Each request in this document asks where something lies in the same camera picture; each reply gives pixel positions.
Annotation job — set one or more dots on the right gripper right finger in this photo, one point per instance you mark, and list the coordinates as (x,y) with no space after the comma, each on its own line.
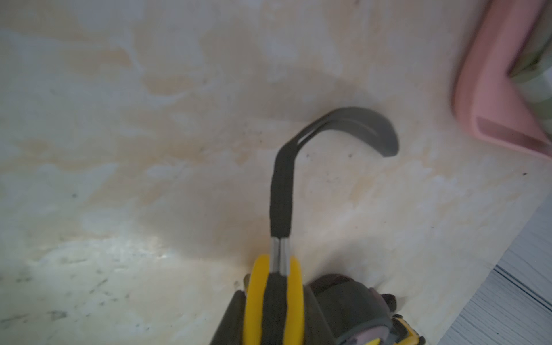
(317,330)

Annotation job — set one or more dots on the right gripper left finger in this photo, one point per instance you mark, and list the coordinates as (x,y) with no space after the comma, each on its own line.
(230,329)

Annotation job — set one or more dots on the black yellow tape measure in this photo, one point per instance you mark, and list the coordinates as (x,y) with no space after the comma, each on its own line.
(357,314)

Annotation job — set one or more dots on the pink tray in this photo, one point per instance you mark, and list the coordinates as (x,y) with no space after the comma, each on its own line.
(485,102)

